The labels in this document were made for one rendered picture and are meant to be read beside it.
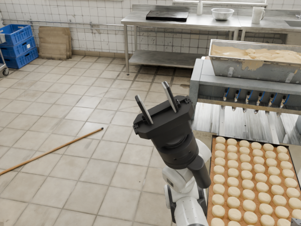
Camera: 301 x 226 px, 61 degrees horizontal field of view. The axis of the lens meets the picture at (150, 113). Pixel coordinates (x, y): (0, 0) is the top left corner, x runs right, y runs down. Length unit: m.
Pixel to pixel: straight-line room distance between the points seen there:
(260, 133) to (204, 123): 0.34
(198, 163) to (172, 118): 0.14
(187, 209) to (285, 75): 0.97
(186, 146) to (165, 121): 0.08
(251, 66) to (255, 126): 0.46
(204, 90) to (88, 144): 1.66
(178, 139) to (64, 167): 2.20
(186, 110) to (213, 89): 1.07
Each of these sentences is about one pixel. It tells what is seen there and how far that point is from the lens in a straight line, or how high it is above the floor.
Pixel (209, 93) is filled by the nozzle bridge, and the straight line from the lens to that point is 1.56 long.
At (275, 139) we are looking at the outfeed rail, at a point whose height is 0.90.
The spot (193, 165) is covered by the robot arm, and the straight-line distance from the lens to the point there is 0.57.
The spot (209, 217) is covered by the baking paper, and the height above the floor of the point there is 0.90.
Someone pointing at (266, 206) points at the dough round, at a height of 0.92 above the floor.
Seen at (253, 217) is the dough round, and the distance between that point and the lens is 1.14.
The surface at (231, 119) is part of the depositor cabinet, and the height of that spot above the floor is 0.84.
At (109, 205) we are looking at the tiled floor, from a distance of 2.27.
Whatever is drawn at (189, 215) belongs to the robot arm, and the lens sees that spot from 0.77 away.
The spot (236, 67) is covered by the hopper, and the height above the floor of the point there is 1.25.
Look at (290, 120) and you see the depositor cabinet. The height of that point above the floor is 0.84.
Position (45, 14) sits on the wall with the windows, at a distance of 5.37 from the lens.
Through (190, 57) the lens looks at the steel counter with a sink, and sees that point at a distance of 4.40.
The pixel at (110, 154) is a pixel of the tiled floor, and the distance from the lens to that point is 2.69.
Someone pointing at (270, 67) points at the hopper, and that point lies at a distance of 1.47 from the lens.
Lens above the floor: 1.80
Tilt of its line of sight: 34 degrees down
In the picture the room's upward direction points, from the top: straight up
